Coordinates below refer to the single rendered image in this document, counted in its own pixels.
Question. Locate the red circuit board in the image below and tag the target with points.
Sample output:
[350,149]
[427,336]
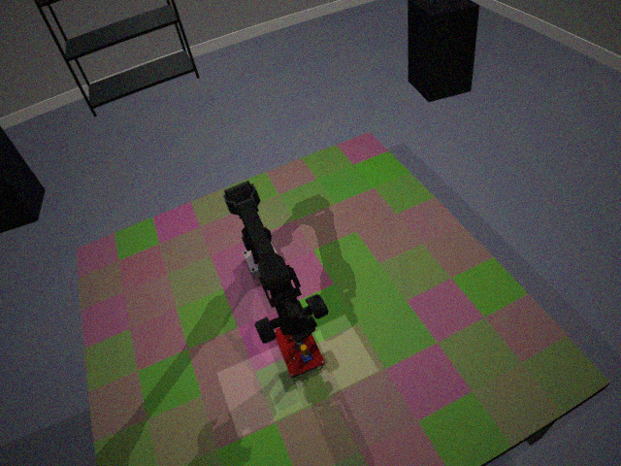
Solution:
[298,357]

